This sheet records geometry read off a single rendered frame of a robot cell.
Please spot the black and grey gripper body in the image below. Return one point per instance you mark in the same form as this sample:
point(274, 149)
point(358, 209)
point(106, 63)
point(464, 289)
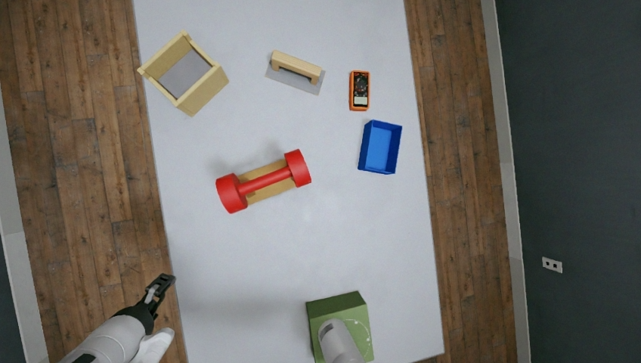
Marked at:
point(142, 313)

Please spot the blue open bin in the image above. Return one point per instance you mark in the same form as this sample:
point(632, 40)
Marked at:
point(380, 147)

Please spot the tan open wooden crate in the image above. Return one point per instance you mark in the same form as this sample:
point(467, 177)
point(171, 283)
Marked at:
point(187, 72)

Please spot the wooden cradle stand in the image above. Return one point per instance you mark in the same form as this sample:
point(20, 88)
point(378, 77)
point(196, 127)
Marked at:
point(270, 190)

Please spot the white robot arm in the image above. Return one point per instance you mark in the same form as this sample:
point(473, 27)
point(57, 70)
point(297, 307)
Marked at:
point(122, 337)

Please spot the orange pocket multimeter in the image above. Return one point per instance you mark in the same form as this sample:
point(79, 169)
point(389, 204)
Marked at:
point(359, 90)

